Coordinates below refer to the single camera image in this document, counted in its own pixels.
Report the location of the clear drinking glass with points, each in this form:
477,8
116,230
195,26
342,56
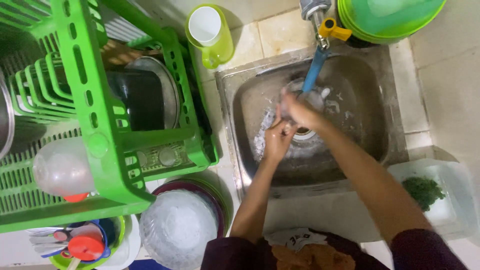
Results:
313,98

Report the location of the blue plastic cup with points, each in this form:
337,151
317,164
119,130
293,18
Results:
102,234

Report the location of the person's dark maroon clothing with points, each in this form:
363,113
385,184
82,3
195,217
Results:
311,253

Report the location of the green plastic dish rack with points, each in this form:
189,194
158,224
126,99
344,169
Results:
101,123

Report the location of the large steel pan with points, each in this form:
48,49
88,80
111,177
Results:
5,120

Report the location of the clear plastic bottle orange cap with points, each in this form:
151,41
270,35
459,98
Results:
62,168

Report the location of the green bowl of utensils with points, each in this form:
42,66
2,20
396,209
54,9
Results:
116,232

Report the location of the white plastic container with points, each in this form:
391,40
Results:
450,195

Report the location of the clear glass bowl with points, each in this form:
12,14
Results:
178,228

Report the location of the wooden cutting board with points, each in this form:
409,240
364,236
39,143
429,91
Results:
120,54

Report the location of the person's left hand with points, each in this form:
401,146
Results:
276,142

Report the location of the white plastic cup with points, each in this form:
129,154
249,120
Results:
204,24

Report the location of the person's right hand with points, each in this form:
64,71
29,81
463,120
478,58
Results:
302,114

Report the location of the round steel plate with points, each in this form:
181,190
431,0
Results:
170,86

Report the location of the person's right fingers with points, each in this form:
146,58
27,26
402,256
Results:
288,107

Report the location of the green plastic mug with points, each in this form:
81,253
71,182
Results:
221,47

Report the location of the red round lid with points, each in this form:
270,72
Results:
85,248

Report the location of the maroon plastic bowl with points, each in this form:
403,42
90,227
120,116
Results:
210,195

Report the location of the stainless steel sink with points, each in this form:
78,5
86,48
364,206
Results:
356,123

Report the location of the person's left fingers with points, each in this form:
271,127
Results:
285,129

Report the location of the black cooking pot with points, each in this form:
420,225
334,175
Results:
138,99

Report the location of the green scouring pad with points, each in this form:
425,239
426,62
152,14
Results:
423,192

